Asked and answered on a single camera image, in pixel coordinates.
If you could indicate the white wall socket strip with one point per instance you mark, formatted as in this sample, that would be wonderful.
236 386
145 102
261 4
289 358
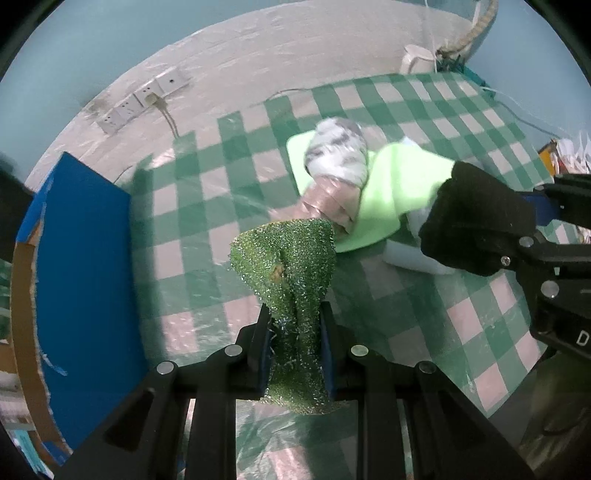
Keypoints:
142 98

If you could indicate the black cloth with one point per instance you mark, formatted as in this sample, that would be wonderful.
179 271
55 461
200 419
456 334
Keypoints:
475 220

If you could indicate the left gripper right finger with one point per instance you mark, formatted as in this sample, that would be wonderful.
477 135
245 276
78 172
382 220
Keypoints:
341 358

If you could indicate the neon green foam sheet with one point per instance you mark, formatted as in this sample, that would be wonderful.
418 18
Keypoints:
402 177

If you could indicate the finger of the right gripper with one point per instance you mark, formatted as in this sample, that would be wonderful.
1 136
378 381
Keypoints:
535 208
512 256

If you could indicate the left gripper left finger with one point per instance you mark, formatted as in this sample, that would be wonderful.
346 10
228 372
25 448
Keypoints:
253 371

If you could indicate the white plastic bag pile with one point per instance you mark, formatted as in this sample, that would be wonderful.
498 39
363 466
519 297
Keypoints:
573 156

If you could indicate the green checkered plastic tablecloth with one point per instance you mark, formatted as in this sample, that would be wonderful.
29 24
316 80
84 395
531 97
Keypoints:
232 174

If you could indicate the camouflage wrapped bundle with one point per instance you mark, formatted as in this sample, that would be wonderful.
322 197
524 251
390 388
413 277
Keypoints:
336 161

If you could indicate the green bubble wrap sheet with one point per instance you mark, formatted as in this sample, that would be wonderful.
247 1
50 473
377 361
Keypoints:
289 266

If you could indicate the yellow sign board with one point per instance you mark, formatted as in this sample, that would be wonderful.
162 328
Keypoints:
548 155

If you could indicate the blue cardboard box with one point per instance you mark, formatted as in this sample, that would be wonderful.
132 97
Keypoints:
74 324

